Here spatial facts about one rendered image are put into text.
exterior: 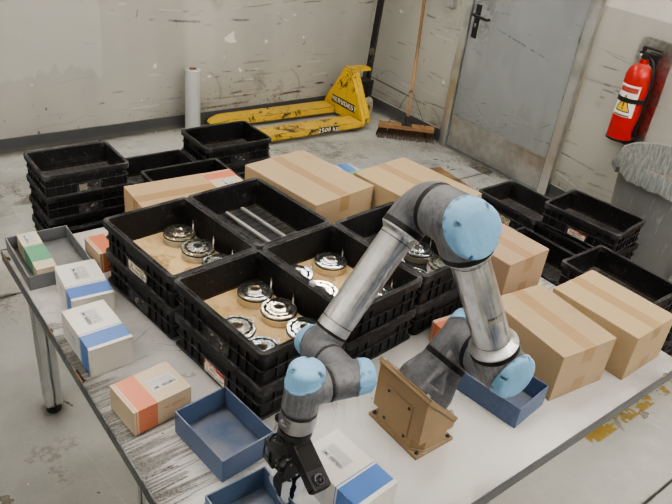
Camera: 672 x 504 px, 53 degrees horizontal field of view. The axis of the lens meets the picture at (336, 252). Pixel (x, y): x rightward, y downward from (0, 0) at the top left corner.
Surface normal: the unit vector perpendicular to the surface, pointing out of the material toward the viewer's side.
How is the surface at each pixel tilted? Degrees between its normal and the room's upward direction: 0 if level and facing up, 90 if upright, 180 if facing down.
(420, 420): 90
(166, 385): 0
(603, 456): 0
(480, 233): 74
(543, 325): 0
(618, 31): 90
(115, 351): 90
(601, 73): 90
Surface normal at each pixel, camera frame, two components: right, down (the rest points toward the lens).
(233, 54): 0.61, 0.47
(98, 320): 0.11, -0.85
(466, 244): 0.44, 0.26
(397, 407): -0.79, 0.24
